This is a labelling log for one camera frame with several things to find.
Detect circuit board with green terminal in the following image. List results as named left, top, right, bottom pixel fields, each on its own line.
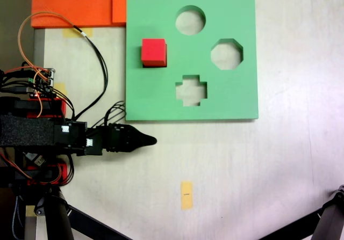
left=27, top=68, right=56, bottom=95

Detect black tripod leg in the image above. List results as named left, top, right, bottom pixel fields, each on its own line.
left=257, top=185, right=344, bottom=240

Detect small yellow tape piece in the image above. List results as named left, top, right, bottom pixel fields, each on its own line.
left=55, top=83, right=67, bottom=99

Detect large orange foam block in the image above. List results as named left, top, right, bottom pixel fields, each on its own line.
left=31, top=0, right=113, bottom=28

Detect thin orange wire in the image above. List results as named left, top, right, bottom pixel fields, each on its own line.
left=17, top=11, right=76, bottom=118

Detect black gripper wire loops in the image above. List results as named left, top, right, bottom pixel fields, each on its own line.
left=91, top=101, right=127, bottom=132

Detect black tripod with hinge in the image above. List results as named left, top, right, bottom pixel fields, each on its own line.
left=33, top=186, right=134, bottom=240

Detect long black cable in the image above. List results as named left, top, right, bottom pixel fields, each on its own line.
left=71, top=24, right=109, bottom=121

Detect wide yellow tape strip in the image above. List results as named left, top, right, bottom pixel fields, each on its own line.
left=62, top=27, right=94, bottom=39

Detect blue white braided cable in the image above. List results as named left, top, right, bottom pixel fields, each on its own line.
left=12, top=194, right=25, bottom=238

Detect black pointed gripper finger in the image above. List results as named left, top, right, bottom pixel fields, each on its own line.
left=133, top=127, right=157, bottom=152

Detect black arm motor cable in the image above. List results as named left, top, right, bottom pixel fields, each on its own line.
left=52, top=88, right=76, bottom=120

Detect red square block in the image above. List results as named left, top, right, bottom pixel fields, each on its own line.
left=141, top=38, right=168, bottom=69

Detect yellow tape marker with print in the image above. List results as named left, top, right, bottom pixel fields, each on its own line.
left=180, top=180, right=194, bottom=211

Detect red printed base mount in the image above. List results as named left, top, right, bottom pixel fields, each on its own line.
left=25, top=97, right=68, bottom=186

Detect green shape-hole board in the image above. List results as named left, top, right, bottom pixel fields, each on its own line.
left=125, top=0, right=259, bottom=122

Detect black USB plug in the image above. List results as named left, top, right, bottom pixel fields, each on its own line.
left=0, top=85, right=35, bottom=94

